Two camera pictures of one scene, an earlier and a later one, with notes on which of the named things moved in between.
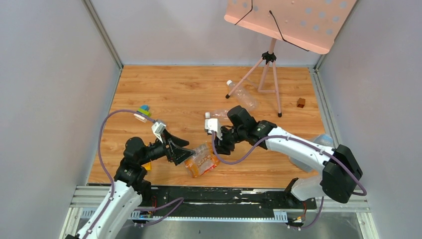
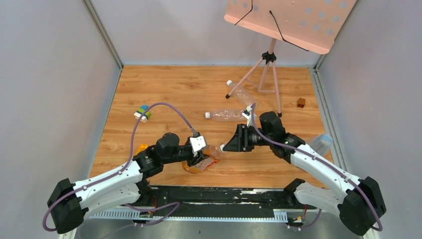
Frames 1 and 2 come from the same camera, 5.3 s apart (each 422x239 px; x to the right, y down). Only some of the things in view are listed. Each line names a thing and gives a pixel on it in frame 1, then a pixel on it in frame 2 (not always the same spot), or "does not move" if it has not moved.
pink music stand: x=313 y=25 does not move
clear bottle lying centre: x=217 y=114 does not move
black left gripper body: x=168 y=148 → x=200 y=156
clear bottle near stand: x=244 y=95 does not move
